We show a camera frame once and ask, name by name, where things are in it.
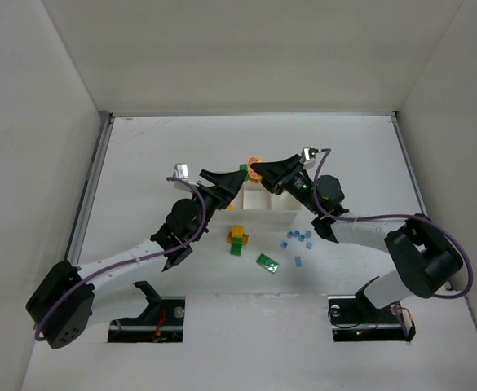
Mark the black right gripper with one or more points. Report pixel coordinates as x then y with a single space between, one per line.
287 175

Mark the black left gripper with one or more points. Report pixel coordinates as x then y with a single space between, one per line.
214 188

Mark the yellow and green lego stack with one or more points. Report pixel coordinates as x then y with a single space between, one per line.
238 239

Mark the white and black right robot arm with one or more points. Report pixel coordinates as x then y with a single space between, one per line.
423 256

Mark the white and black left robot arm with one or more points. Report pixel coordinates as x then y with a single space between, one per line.
71 298

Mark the white three-compartment container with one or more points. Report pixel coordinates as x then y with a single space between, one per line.
255 206

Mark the green flat lego plate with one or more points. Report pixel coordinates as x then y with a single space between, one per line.
267 263

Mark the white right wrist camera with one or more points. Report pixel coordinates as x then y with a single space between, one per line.
308 157

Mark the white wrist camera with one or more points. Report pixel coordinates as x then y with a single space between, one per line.
181 176
308 157

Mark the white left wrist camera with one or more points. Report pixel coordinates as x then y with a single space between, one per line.
181 176

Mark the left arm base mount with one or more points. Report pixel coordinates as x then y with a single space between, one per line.
159 322

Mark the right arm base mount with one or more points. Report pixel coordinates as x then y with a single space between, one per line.
354 318

